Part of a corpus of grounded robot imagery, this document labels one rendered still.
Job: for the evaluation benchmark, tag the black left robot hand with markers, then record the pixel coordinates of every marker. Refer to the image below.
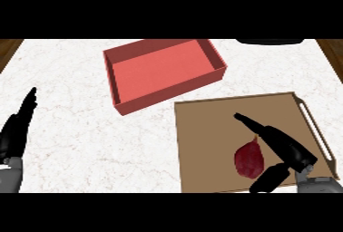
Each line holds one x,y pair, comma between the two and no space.
13,133

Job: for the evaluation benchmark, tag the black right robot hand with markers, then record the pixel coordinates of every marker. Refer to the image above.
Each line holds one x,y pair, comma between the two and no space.
285,145

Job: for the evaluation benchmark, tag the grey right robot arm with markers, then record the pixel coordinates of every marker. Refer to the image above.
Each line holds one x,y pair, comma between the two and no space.
318,183

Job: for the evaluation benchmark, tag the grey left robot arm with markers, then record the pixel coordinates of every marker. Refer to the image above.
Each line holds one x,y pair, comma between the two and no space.
9,176

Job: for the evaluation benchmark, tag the brown wooden tray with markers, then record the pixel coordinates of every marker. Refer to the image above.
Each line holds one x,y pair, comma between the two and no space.
214,142

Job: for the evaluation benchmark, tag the red cardboard box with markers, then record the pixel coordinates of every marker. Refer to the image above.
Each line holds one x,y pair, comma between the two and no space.
163,72

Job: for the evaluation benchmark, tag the black rounded appliance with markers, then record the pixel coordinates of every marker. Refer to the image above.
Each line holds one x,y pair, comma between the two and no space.
269,41

